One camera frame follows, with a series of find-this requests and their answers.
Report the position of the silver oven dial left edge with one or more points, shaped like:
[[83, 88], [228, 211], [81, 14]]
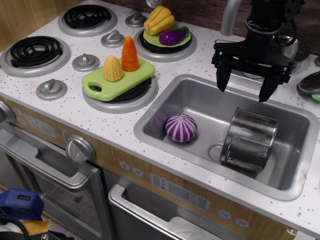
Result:
[[6, 114]]

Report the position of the black coil burner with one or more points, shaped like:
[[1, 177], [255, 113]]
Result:
[[88, 20], [35, 56]]

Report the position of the yellow cloth bottom left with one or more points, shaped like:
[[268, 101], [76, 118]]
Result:
[[35, 227]]

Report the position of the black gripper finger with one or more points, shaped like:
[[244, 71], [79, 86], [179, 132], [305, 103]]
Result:
[[223, 73], [269, 86]]

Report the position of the silver stove knob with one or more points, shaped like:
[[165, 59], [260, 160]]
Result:
[[136, 20], [113, 39], [52, 89], [85, 63]]

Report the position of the purple toy eggplant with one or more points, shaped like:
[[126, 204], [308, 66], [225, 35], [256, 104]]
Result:
[[173, 36]]

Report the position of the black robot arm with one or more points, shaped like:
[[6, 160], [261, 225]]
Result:
[[267, 16]]

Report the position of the green toy item right edge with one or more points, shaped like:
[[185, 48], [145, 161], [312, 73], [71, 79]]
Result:
[[316, 97]]

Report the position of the yellow toy corn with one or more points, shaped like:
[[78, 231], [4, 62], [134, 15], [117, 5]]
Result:
[[112, 70]]

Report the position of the silver slotted spoon top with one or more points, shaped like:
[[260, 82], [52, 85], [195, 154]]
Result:
[[154, 3]]

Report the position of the burner under cutting board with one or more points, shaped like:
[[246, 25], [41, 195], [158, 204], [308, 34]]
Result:
[[124, 105]]

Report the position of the silver stove knob middle front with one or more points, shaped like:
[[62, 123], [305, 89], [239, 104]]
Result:
[[85, 63]]

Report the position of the silver stove knob middle back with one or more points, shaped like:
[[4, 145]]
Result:
[[113, 39]]

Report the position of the blue clamp tool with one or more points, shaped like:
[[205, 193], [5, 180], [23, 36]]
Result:
[[21, 204]]

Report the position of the black coil burner back left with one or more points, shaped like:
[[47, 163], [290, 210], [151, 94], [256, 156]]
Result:
[[88, 20]]

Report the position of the toy dishwasher door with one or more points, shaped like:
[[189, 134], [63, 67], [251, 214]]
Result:
[[141, 215]]

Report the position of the purple white striped toy onion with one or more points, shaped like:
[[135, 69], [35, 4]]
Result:
[[181, 128]]

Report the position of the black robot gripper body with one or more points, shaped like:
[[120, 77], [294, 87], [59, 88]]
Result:
[[254, 55]]

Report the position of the silver oven dial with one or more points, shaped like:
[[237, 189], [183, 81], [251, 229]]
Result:
[[78, 149]]

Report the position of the toy oven door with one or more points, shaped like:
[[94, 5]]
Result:
[[73, 193]]

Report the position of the green toy plate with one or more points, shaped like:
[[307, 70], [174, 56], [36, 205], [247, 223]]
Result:
[[154, 40]]

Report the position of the green toy cutting board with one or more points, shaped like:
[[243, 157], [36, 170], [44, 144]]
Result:
[[97, 87]]

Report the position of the black coil burner front left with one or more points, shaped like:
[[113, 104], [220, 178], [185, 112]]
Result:
[[35, 56]]

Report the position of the silver bowl right edge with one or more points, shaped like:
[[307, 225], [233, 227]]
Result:
[[310, 84]]

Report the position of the burner under green plate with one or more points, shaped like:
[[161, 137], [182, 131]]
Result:
[[153, 53]]

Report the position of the stainless steel pot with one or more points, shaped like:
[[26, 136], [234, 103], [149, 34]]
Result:
[[249, 141]]

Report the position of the orange toy carrot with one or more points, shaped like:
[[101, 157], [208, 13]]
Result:
[[129, 57]]

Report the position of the silver toy faucet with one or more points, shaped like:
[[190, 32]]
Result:
[[229, 17]]

